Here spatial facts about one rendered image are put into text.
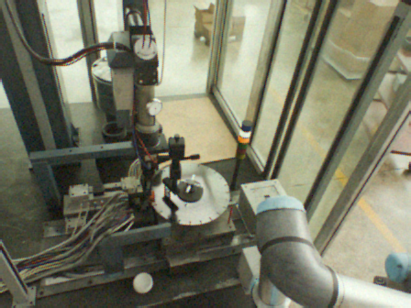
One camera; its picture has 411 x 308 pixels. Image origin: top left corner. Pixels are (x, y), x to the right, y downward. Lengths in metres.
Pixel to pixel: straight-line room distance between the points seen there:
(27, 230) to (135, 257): 0.47
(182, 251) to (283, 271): 0.68
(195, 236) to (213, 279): 0.17
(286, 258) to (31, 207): 1.21
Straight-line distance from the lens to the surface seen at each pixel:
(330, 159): 1.19
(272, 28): 1.54
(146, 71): 0.94
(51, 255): 1.44
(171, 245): 1.34
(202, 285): 1.36
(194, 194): 1.32
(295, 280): 0.72
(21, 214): 1.65
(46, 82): 1.55
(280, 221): 0.76
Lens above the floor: 1.97
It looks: 42 degrees down
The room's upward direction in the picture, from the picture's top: 7 degrees clockwise
